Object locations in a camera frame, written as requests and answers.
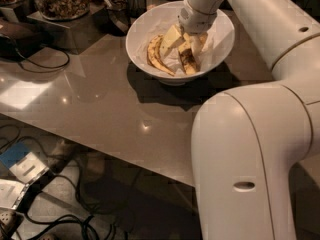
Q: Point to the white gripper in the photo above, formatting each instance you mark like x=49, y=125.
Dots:
x=192, y=21

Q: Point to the large spotted banana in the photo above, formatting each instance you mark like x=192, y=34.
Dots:
x=187, y=59

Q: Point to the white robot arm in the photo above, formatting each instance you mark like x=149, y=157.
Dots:
x=245, y=140

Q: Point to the white ceramic bowl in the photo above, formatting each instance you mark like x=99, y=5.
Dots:
x=142, y=27

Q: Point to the small curved spotted banana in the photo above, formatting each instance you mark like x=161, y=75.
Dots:
x=153, y=55

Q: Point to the white paper napkin liner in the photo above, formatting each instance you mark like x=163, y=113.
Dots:
x=218, y=45

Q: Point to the dark scoop utensil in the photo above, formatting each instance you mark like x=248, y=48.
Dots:
x=118, y=14

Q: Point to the metal box stand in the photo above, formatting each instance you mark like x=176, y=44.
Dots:
x=76, y=35

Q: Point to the glass jar of nuts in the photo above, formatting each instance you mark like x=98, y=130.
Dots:
x=62, y=10

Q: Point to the blue and white box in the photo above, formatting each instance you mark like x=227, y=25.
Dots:
x=24, y=164

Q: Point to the white paper packet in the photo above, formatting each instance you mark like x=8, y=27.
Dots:
x=11, y=193

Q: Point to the white power strip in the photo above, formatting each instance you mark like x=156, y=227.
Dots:
x=9, y=222

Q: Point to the black wire mesh cup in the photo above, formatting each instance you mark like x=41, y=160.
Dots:
x=136, y=7

